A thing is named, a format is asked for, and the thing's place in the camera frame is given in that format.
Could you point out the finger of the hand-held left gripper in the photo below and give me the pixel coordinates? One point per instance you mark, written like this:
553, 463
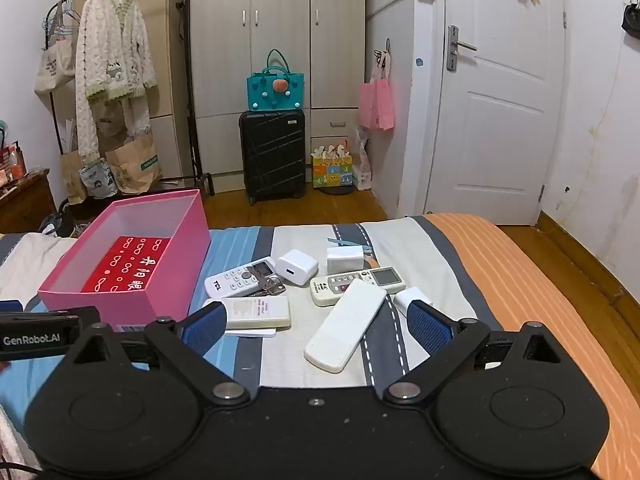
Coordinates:
10, 306

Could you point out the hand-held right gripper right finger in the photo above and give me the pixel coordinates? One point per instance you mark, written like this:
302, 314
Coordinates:
430, 327

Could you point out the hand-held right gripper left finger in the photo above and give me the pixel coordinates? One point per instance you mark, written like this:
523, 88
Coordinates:
202, 327

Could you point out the thin white plastic slab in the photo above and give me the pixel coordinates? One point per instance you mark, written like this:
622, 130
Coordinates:
250, 332

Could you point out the small white remote control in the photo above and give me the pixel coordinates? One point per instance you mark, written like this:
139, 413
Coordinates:
227, 282

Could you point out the white labelled box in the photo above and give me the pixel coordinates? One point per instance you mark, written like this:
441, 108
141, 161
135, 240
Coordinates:
255, 310

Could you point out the pink cardboard box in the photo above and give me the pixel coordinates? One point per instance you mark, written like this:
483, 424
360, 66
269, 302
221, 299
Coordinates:
170, 280

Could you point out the bunch of keys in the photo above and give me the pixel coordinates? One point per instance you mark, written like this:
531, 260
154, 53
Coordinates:
265, 280

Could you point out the white remote with display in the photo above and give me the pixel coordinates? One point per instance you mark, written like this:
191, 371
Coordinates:
350, 282

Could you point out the white charger with prongs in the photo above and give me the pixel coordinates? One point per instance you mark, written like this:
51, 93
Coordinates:
345, 259

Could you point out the white cube charger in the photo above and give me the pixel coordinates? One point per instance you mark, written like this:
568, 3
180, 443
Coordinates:
297, 268

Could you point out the black bag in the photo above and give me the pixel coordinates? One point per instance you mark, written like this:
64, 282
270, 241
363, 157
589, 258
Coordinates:
52, 222

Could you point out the red patterned bag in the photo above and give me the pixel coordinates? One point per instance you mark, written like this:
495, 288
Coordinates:
125, 265

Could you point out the dark wooden cabinet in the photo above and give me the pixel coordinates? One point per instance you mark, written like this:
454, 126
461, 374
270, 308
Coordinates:
27, 200

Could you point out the striped printed bed sheet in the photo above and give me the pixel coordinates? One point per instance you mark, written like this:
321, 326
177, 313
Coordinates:
525, 270

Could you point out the blue clip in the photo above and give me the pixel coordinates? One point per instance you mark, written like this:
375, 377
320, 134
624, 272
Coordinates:
345, 241

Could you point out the plain brown paper bag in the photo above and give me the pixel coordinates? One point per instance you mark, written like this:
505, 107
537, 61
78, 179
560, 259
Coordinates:
72, 175

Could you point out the clutter of small items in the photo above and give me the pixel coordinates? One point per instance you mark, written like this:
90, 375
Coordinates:
12, 160

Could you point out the printed plastic bag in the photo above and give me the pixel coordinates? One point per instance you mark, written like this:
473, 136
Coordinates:
97, 177

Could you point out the dark round mat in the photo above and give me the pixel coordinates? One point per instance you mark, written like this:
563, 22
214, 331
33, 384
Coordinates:
337, 191

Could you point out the brown paper bag green label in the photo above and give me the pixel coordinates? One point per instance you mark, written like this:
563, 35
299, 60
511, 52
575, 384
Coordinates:
135, 162

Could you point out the white plastic bag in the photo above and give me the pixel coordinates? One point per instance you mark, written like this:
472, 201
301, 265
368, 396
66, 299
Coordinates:
362, 160

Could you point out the colourful cartoon box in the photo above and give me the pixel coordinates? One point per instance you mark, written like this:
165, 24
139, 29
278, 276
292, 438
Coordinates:
332, 170

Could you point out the black suitcase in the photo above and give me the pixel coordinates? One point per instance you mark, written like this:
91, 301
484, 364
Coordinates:
274, 152

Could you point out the white door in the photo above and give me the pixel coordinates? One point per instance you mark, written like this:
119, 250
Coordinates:
500, 135

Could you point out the pink paper bag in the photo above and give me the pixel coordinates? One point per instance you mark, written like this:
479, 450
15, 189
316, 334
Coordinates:
367, 105
386, 105

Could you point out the canvas tote bag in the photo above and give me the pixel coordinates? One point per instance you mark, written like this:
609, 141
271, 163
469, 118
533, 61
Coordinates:
52, 67

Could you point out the teal handbag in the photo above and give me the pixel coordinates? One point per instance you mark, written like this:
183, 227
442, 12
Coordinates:
275, 91

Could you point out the black clothes rack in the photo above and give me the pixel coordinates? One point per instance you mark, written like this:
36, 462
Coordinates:
189, 60

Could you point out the white knitted cardigan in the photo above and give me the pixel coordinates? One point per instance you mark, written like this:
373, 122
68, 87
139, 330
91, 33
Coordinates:
112, 50

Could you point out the beige wooden board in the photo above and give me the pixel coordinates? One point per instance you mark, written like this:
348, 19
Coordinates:
165, 35

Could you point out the black hanging item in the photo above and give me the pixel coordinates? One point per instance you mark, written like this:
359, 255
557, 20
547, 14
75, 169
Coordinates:
631, 20

